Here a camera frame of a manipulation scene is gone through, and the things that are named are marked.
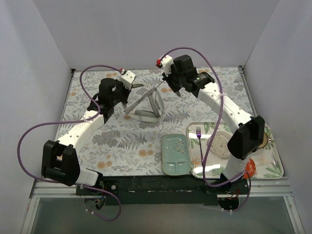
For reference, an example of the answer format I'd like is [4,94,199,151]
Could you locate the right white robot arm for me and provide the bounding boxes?
[156,55,265,194]

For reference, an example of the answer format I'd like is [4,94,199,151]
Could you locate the purple cable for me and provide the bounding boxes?
[17,64,121,221]
[160,46,252,212]

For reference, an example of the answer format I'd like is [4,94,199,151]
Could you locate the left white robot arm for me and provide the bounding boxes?
[41,74,136,195]

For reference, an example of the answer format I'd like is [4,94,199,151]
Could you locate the white grey headphones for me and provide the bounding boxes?
[124,88,165,130]

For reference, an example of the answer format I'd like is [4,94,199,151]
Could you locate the aluminium frame rail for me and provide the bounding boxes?
[21,175,304,234]

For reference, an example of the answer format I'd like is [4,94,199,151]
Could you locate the red small plate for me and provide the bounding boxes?
[243,158,256,179]

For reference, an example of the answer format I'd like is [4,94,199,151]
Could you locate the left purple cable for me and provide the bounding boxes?
[17,64,121,221]

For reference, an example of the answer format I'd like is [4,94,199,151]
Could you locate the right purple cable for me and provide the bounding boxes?
[160,46,252,212]

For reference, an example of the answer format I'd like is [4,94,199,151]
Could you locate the silver spoon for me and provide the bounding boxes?
[267,137,277,165]

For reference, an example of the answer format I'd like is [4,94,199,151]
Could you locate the light green divided plate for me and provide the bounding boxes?
[161,134,191,176]

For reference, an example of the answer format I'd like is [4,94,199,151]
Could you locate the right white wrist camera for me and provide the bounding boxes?
[156,55,174,77]

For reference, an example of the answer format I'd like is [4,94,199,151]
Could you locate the grey headphone cable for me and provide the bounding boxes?
[123,80,169,114]

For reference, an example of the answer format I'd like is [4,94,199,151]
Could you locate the floral serving tray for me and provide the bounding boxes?
[186,122,284,179]

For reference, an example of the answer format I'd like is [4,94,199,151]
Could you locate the clear glass oval dish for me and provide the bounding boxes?
[210,131,231,160]

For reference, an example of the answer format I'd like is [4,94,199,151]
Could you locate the floral patterned table mat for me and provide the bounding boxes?
[63,67,254,176]

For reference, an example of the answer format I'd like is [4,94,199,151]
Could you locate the purple iridescent fork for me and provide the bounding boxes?
[196,127,204,167]

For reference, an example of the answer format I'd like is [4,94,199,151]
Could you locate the brown ceramic bowl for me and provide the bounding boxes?
[259,133,268,149]

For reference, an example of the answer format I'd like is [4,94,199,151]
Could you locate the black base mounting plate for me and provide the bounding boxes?
[75,174,251,205]

